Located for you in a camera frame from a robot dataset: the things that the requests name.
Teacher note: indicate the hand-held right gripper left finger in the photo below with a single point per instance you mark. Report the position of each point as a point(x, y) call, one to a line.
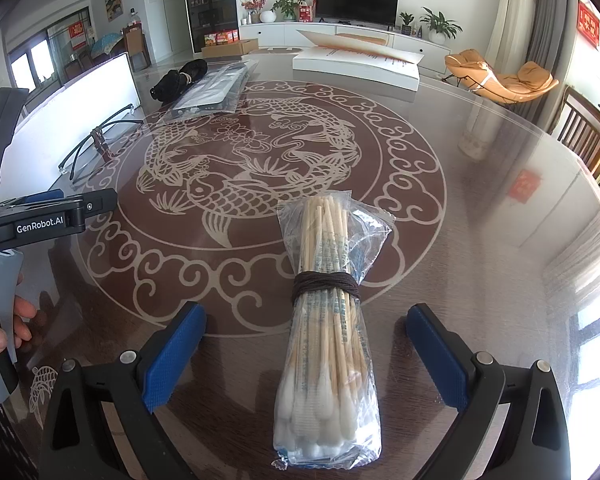
point(172, 355)

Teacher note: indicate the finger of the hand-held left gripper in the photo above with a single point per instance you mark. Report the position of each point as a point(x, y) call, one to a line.
point(97, 202)
point(55, 194)

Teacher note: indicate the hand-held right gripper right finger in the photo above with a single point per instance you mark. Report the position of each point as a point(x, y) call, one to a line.
point(437, 357)

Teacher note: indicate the black frame glasses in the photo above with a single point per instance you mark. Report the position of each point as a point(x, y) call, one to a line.
point(98, 137)

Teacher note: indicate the white cardboard storage box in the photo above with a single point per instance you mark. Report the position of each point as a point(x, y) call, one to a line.
point(80, 110)

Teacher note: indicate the cotton swab bundle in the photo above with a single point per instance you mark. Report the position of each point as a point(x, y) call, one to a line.
point(325, 310)

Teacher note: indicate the phone case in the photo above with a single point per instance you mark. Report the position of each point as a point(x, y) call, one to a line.
point(215, 87)

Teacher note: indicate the person's left hand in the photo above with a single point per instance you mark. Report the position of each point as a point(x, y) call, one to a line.
point(24, 317)

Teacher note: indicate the balcony window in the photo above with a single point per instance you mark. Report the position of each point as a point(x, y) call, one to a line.
point(30, 62)

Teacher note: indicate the dining table with blue cloth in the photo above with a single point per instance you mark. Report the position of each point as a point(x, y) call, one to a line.
point(107, 44)

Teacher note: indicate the red door poster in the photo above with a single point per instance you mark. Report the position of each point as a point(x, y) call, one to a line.
point(77, 36)

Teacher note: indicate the framed painting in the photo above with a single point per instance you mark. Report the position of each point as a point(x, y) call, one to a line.
point(112, 2)

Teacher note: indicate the white door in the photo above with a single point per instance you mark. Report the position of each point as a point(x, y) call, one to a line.
point(171, 15)

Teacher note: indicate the brown cardboard box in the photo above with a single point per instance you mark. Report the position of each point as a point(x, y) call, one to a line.
point(227, 48)

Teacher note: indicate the orange snack boxes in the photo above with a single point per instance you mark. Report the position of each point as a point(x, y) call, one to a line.
point(221, 37)

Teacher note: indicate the black glass display cabinet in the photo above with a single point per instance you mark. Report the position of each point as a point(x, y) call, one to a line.
point(209, 5)

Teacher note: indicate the white television cabinet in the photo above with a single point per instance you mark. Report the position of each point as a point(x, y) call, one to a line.
point(280, 35)

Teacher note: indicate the round white vase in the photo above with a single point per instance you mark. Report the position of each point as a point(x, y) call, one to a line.
point(267, 16)

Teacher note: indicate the red flowers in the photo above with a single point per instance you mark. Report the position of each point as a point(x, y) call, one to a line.
point(255, 4)

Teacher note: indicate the leafy green potted plant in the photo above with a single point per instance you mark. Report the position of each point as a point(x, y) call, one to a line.
point(286, 7)

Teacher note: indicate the dark wooden chair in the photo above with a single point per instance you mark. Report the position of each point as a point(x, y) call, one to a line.
point(580, 120)

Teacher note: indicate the red gift box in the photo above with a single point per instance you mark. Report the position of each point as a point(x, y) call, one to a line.
point(305, 11)

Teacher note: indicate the orange rocking chair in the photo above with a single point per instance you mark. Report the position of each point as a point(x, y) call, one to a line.
point(495, 80)

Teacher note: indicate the white flat box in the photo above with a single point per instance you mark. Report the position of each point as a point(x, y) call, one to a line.
point(355, 67)

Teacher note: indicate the black television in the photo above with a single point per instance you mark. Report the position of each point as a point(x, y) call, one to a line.
point(357, 2)

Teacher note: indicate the large potted plant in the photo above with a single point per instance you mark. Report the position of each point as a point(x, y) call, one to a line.
point(440, 27)

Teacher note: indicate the small potted plant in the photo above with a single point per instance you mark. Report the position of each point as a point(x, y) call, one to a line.
point(406, 22)

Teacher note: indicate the grey curtain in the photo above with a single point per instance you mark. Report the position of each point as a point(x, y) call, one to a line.
point(550, 35)

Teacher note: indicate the air conditioner with white cover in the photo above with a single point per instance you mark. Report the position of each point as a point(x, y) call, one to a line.
point(512, 15)

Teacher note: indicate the red wall hanging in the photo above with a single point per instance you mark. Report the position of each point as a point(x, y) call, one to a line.
point(588, 25)

